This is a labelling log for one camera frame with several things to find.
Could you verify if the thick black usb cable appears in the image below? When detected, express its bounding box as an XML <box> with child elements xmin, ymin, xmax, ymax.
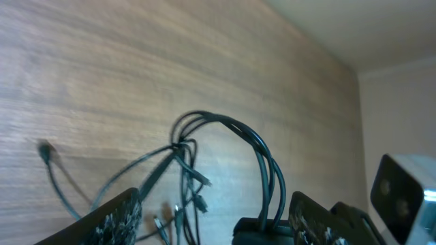
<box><xmin>138</xmin><ymin>110</ymin><xmax>287</xmax><ymax>232</ymax></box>

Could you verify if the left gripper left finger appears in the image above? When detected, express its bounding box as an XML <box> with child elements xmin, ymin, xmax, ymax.
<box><xmin>36</xmin><ymin>188</ymin><xmax>142</xmax><ymax>245</ymax></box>

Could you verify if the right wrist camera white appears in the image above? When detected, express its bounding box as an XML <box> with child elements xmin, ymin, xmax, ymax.
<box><xmin>370</xmin><ymin>154</ymin><xmax>435</xmax><ymax>245</ymax></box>

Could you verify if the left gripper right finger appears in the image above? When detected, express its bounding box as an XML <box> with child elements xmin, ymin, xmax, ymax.
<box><xmin>289</xmin><ymin>191</ymin><xmax>385</xmax><ymax>245</ymax></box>

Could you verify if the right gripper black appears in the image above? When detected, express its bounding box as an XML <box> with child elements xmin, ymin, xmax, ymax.
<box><xmin>232</xmin><ymin>218</ymin><xmax>294</xmax><ymax>245</ymax></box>

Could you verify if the black usb-c cable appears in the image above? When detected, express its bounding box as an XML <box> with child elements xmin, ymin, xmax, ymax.
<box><xmin>136</xmin><ymin>137</ymin><xmax>214</xmax><ymax>245</ymax></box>

